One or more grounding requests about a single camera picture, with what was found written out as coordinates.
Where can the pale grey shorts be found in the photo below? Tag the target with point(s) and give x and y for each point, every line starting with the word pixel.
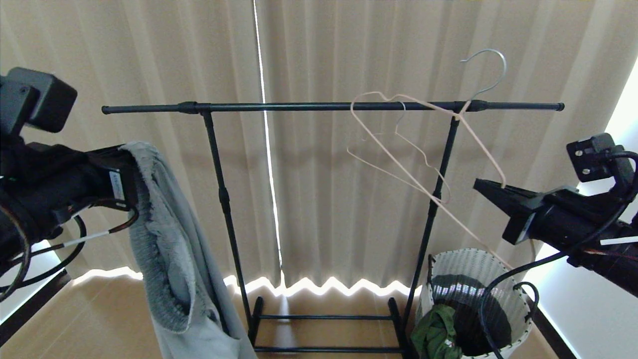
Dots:
pixel 169 249

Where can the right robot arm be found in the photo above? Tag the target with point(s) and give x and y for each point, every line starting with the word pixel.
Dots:
pixel 618 259

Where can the pink clothes hanger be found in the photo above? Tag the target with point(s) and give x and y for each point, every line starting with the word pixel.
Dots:
pixel 504 65
pixel 402 110

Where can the green garment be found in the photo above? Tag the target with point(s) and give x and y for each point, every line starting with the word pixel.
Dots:
pixel 436 334

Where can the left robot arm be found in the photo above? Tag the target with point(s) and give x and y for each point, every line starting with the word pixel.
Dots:
pixel 20 199

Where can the black clothes rack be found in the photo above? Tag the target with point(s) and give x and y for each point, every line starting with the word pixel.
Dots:
pixel 299 106

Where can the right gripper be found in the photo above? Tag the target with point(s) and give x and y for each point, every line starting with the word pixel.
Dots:
pixel 558 219

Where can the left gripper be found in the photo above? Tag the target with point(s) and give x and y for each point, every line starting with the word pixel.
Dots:
pixel 94 179

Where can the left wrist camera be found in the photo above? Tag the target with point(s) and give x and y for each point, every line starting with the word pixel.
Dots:
pixel 35 99

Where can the beige curtain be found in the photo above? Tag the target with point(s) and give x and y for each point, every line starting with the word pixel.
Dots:
pixel 349 50

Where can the white laundry basket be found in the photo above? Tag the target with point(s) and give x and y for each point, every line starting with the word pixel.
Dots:
pixel 478 264

